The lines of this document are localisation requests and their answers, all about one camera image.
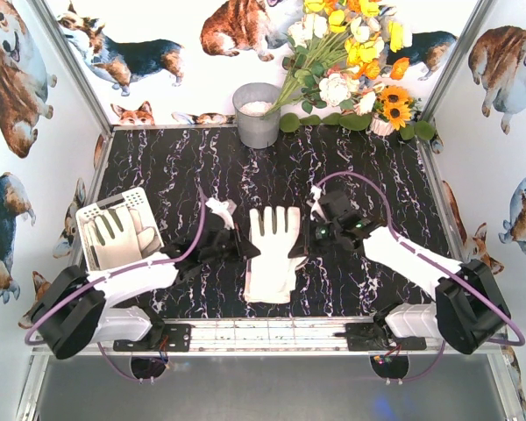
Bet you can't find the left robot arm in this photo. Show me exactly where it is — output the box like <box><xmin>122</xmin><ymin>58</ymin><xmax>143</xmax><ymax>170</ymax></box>
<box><xmin>29</xmin><ymin>222</ymin><xmax>260</xmax><ymax>360</ymax></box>

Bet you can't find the artificial flower bouquet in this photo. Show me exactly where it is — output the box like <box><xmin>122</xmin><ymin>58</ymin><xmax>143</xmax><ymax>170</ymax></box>
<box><xmin>264</xmin><ymin>1</ymin><xmax>437</xmax><ymax>141</ymax></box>

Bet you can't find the white work glove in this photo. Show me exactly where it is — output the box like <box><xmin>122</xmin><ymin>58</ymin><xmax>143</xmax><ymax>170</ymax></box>
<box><xmin>245</xmin><ymin>206</ymin><xmax>305</xmax><ymax>304</ymax></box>

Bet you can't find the white perforated storage basket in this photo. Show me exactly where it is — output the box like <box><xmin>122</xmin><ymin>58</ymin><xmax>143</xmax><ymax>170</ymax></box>
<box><xmin>76</xmin><ymin>187</ymin><xmax>163</xmax><ymax>271</ymax></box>

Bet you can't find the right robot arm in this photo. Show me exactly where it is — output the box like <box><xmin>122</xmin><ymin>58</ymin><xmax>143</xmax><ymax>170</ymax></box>
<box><xmin>288</xmin><ymin>187</ymin><xmax>510</xmax><ymax>354</ymax></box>

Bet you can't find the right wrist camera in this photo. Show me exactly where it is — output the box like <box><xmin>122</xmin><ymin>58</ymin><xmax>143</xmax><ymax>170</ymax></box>
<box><xmin>308</xmin><ymin>186</ymin><xmax>327</xmax><ymax>222</ymax></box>

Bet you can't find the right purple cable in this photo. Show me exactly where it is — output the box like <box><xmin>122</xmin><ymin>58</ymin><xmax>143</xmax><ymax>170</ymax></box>
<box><xmin>315</xmin><ymin>170</ymin><xmax>526</xmax><ymax>386</ymax></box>

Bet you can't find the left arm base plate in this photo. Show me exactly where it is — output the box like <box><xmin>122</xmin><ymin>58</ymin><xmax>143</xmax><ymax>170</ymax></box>
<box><xmin>113</xmin><ymin>324</ymin><xmax>192</xmax><ymax>353</ymax></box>

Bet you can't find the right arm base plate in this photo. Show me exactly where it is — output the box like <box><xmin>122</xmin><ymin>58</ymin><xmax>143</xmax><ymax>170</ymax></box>
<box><xmin>338</xmin><ymin>323</ymin><xmax>427</xmax><ymax>351</ymax></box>

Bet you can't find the grey metal bucket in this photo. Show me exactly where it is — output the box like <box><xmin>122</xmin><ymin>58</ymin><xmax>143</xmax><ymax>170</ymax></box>
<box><xmin>232</xmin><ymin>82</ymin><xmax>281</xmax><ymax>149</ymax></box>

